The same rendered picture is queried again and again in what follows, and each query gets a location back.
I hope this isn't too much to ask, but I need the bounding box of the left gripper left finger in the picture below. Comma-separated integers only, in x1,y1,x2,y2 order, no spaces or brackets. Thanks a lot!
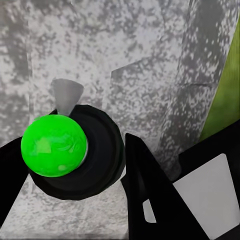
0,137,29,229

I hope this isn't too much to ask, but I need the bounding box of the insectifuge atomizer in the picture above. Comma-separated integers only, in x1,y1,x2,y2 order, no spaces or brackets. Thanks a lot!
20,79,126,201

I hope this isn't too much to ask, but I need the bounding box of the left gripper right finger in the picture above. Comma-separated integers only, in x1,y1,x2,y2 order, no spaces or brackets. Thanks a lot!
124,133,210,240

